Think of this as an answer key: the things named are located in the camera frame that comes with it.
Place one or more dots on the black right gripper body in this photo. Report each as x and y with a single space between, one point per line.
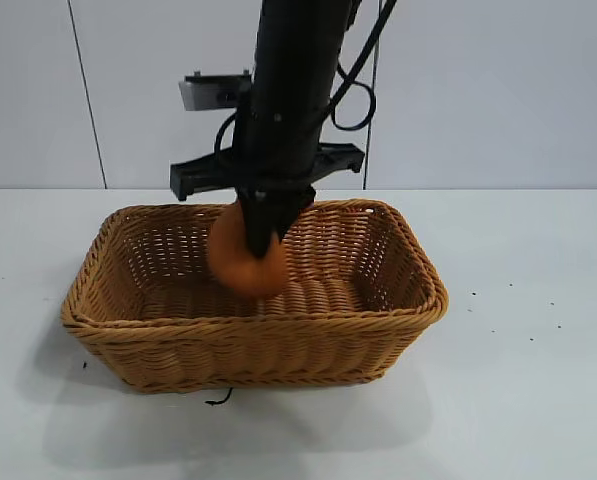
278 150

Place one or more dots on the squashed orange soft toy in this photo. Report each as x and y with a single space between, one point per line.
233 265

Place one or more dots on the brown woven wicker basket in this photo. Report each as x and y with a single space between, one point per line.
258 345

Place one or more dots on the speckled black right gripper finger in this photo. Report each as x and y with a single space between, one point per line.
280 215

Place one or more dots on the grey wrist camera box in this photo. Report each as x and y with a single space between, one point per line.
203 92

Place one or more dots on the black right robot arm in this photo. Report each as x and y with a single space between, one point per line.
298 50

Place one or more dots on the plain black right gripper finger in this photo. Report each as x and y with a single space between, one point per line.
254 220

